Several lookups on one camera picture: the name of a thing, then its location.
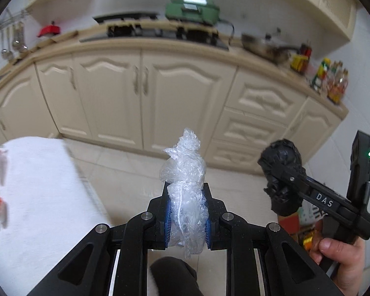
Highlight clear crinkled plastic bag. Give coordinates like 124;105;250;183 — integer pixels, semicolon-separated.
160;127;211;261

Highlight green label sauce bottle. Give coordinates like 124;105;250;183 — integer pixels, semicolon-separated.
311;58;331;93

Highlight cream kitchen cabinet unit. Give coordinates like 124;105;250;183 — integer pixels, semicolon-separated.
0;18;350;176

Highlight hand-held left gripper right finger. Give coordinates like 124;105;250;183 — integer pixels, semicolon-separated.
203;183;343;296

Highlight metal ladle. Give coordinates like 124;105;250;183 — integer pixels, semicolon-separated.
0;28;15;60

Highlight person's right hand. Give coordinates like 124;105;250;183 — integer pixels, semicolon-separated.
308;222;367;296

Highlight red pot lid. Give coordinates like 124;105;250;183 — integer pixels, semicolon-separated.
38;21;62;37

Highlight black induction cooker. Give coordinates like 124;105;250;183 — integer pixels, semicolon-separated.
92;12;160;24

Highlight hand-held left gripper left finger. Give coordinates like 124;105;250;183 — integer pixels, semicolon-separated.
26;183;173;296

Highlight metal wok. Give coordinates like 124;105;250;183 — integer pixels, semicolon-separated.
241;28;299;66

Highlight black plastic bag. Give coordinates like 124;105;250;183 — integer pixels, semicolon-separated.
257;139;306;217

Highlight black gas stove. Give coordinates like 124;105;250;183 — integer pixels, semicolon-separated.
79;21;230;52

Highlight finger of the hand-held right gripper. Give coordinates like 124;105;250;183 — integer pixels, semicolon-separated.
269;161;312;197

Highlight yellow red seasoning packet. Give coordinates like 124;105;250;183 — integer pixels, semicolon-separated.
290;54;309;75

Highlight white towel table cover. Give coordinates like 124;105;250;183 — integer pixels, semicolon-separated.
0;136;112;296

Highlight black power cable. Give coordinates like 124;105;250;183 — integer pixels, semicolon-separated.
219;19;235;45

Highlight person's dark clothed leg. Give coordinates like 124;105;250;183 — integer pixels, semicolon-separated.
148;257;204;296

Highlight amber oil bottle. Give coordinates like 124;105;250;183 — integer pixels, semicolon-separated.
326;62;340;101
337;67;350;104

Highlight metal skimmer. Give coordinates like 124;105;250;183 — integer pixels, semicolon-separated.
13;21;28;53

